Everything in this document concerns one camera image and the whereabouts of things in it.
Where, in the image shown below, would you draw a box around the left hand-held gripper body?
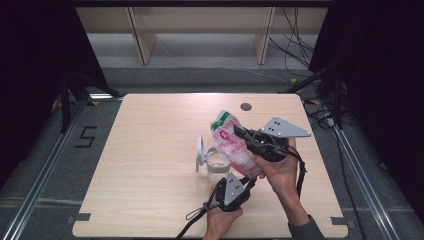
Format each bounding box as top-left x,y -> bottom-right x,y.
213,171 -> 254,213

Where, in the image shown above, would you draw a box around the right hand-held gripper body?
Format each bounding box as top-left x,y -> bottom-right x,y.
244,115 -> 312,164

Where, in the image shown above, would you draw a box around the pink white sugar bag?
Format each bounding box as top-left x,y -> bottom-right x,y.
209,109 -> 264,180

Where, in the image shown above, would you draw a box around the clear jar with grey lid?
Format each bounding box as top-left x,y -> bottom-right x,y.
195,135 -> 233,184

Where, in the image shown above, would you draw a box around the person's right hand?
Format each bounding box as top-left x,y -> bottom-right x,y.
253,136 -> 299,201

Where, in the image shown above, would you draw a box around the person's left hand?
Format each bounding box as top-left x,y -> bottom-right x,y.
203,184 -> 244,240

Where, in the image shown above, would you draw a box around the black metal stand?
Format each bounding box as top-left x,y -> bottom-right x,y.
278,63 -> 344,129
59,71 -> 123,134

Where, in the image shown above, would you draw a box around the black curtain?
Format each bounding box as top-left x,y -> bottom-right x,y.
0,0 -> 111,188
308,0 -> 424,221

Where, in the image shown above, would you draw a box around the black floor cable bunch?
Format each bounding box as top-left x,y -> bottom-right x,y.
304,98 -> 338,131

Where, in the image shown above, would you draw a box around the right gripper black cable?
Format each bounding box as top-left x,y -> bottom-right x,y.
286,146 -> 308,198

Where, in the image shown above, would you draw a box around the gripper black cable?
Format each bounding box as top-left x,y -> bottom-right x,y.
286,146 -> 308,198
175,199 -> 222,240

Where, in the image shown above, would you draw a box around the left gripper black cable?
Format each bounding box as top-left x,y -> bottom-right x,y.
175,199 -> 222,240

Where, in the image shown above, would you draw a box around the metal floor rail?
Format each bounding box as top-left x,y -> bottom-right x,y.
333,126 -> 403,240
1,94 -> 114,240

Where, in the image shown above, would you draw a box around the hanging black cables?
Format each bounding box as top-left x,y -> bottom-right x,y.
268,6 -> 318,79

